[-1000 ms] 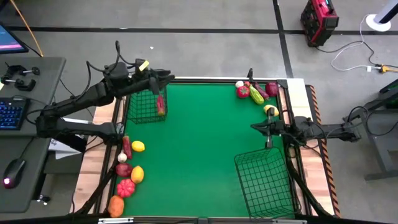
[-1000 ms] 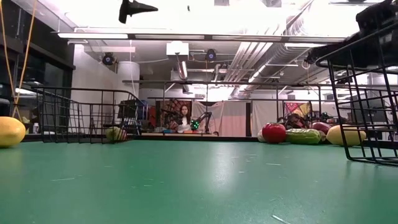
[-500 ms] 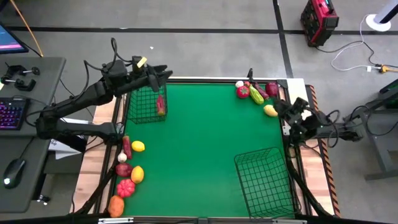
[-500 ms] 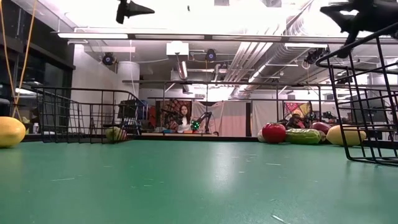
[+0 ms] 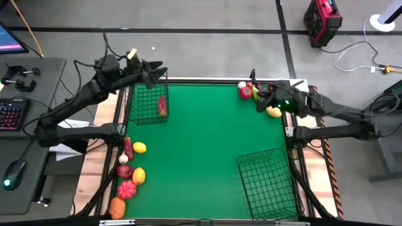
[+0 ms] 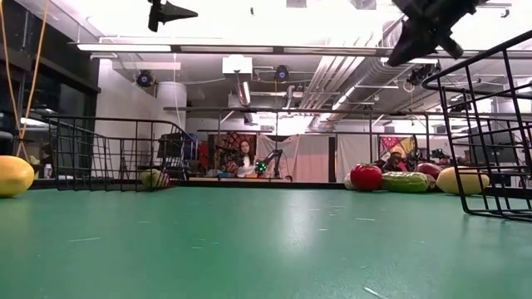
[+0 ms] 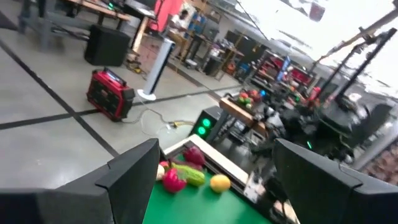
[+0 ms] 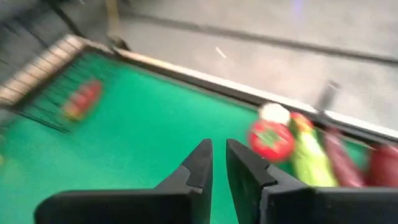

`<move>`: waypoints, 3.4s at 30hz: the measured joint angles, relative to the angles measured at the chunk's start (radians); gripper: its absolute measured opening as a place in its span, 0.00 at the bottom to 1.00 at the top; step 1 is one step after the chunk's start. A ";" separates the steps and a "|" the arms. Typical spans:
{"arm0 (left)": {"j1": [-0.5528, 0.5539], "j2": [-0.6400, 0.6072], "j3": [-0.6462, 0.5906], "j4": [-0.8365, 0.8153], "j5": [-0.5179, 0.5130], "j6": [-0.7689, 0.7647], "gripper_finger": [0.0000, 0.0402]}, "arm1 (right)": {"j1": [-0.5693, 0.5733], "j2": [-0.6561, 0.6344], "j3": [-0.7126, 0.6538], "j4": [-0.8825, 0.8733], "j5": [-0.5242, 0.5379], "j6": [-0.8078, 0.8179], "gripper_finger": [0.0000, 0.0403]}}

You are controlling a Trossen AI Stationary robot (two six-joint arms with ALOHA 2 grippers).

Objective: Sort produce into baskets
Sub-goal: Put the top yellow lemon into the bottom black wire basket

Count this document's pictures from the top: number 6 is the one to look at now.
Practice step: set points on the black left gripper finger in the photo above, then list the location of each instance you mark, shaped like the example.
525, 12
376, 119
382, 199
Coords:
174, 13

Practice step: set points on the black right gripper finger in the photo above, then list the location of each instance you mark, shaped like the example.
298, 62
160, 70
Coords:
413, 41

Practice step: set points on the green striped cucumber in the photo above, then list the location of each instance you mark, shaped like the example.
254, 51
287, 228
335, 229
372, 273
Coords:
405, 182

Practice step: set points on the red tomato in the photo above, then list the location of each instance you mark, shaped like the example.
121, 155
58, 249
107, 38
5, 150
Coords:
365, 177

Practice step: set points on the pale yellow oval fruit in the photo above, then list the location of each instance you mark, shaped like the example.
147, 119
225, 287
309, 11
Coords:
461, 181

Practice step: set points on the yellow-orange oval fruit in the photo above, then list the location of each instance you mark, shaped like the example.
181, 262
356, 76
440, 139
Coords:
14, 176

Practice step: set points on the black background robot arm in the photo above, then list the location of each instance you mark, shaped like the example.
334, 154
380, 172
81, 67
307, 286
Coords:
270, 160

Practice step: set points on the green pink round produce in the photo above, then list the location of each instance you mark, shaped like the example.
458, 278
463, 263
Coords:
154, 178

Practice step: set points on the long ceiling light strip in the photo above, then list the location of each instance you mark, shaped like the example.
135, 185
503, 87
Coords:
124, 47

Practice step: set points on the white ceiling box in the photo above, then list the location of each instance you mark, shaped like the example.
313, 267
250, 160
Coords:
237, 64

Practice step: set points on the silver ventilation ducts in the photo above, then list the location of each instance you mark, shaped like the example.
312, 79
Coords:
332, 79

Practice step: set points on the colourful patterned tapestry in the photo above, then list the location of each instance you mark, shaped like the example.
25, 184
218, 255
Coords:
395, 146
228, 149

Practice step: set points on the person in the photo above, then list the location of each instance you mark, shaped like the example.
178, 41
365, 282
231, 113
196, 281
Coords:
397, 162
246, 160

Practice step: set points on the dark red pepper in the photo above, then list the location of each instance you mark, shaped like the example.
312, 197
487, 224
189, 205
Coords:
430, 169

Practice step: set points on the white curtain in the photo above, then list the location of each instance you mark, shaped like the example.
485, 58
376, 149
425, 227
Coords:
291, 160
355, 158

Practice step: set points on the white bottle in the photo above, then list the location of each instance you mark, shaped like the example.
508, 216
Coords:
48, 171

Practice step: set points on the black ceiling camera cluster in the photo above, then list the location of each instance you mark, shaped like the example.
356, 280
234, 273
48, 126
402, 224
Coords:
422, 74

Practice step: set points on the blue round ceiling camera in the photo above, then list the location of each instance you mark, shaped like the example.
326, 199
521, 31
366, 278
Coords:
282, 73
145, 79

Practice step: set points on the black horizontal rail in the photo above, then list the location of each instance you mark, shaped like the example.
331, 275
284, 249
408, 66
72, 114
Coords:
316, 110

